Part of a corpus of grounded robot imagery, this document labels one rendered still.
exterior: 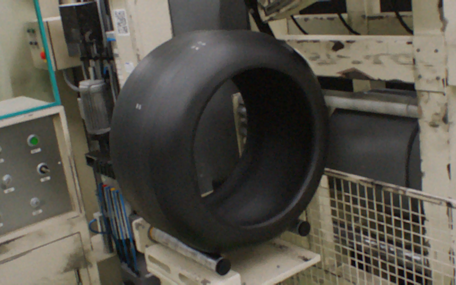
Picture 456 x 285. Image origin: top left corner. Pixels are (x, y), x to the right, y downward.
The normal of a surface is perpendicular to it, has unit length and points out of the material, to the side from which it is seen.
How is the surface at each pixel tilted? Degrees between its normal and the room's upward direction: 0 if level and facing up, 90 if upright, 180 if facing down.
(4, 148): 90
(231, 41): 42
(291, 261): 0
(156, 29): 90
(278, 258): 0
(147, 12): 90
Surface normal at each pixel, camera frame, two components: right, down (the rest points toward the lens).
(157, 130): -0.19, 0.00
